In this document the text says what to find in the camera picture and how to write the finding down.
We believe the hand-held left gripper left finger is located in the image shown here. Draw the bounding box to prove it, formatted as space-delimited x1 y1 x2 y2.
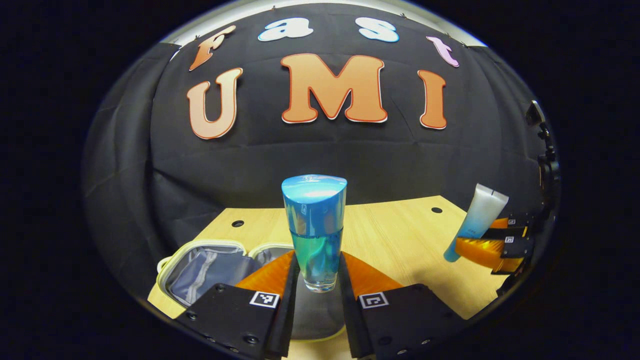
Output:
175 250 301 360

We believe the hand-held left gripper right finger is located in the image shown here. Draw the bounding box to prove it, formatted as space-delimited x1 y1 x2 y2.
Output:
338 251 470 360

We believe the pale yellow suitcase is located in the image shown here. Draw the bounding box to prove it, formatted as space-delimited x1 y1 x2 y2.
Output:
156 239 348 343

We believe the blue liquid bottle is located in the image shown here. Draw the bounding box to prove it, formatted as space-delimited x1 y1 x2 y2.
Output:
281 174 348 293

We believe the white and blue tube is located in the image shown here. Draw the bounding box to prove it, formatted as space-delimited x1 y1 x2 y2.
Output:
443 183 510 263

